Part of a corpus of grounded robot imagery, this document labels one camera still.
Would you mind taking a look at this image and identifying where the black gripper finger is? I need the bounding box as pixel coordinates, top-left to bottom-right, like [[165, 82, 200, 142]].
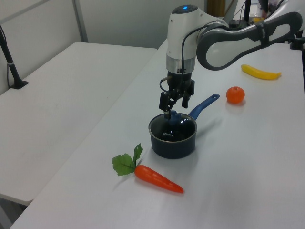
[[159, 89, 178, 120], [182, 80, 196, 108]]

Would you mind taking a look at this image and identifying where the black table clamp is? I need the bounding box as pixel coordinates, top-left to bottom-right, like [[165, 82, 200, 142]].
[[288, 33, 305, 51]]

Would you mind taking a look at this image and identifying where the black strap on arm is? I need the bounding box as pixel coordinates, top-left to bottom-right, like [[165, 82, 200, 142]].
[[255, 21, 272, 49]]

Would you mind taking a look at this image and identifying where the orange tangerine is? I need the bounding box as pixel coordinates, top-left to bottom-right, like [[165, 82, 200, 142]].
[[225, 86, 246, 104]]

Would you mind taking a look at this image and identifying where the yellow banana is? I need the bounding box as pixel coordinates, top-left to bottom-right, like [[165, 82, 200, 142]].
[[240, 64, 282, 81]]

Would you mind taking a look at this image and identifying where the glass lid with blue knob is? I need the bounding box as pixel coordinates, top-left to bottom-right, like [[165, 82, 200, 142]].
[[148, 110, 198, 143]]

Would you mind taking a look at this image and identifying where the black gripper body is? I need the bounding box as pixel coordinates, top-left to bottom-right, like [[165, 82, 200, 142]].
[[166, 70, 193, 94]]

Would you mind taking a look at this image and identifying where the orange carrot with green leaves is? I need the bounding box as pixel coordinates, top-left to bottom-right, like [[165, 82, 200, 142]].
[[112, 143, 185, 194]]

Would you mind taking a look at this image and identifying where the black upright pole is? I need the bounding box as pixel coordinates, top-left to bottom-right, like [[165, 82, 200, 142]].
[[244, 0, 253, 22]]

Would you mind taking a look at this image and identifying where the black pole stand with base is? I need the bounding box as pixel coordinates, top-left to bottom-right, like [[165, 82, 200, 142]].
[[0, 23, 29, 90]]

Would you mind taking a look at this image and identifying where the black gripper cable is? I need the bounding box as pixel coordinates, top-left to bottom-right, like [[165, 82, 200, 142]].
[[181, 22, 224, 77]]

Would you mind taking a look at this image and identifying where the dark blue saucepan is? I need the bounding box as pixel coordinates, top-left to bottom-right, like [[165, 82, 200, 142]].
[[148, 93, 221, 160]]

